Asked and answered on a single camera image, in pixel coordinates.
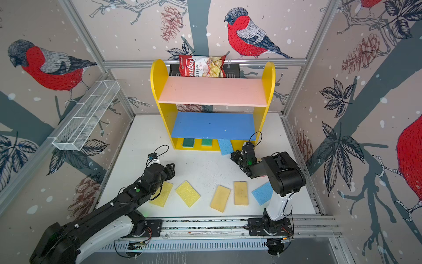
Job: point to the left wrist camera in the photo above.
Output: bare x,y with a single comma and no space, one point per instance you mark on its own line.
152,156

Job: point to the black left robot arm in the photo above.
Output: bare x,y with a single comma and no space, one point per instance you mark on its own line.
75,241

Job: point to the dark green sponge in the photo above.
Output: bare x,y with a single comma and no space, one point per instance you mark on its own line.
188,143

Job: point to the tan sponge upright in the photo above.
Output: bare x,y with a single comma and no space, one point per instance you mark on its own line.
241,193

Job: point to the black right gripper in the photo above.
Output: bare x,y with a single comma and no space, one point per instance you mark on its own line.
234,158

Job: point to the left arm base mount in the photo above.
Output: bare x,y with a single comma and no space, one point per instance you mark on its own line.
143,227

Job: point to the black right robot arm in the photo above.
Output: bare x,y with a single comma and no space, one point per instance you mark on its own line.
284,175

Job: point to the light green sponge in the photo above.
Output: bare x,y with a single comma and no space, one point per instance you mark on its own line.
207,142

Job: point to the red cassava chips bag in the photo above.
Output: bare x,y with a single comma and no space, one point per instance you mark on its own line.
201,66

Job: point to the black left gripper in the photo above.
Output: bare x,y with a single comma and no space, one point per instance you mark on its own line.
168,170

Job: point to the black wire basket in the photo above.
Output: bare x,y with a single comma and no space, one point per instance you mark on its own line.
231,71

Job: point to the orange yellow sponge tilted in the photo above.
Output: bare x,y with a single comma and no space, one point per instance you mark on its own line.
220,198

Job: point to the yellow shelf unit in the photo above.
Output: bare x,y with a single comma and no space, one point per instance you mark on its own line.
254,94

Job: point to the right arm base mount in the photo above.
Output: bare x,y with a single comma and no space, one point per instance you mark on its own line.
265,226

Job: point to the blue sponge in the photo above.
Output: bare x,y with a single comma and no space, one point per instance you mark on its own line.
263,194
226,147

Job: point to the aluminium rail frame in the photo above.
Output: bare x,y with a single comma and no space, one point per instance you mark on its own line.
304,226

